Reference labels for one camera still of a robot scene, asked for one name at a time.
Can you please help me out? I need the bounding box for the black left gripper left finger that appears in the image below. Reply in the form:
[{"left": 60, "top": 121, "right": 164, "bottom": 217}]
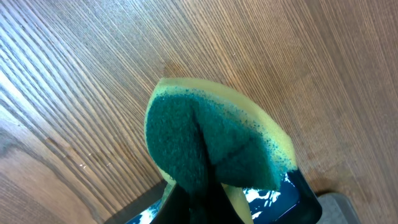
[{"left": 152, "top": 184, "right": 190, "bottom": 224}]

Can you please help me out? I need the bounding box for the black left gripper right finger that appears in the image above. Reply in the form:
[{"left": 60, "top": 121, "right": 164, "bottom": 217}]
[{"left": 201, "top": 183, "right": 244, "bottom": 224}]

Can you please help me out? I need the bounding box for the green and yellow sponge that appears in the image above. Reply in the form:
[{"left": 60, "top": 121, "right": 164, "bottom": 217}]
[{"left": 144, "top": 78, "right": 297, "bottom": 223}]

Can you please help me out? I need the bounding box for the dark blue tray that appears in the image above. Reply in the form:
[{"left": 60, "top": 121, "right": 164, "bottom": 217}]
[{"left": 106, "top": 170, "right": 322, "bottom": 224}]

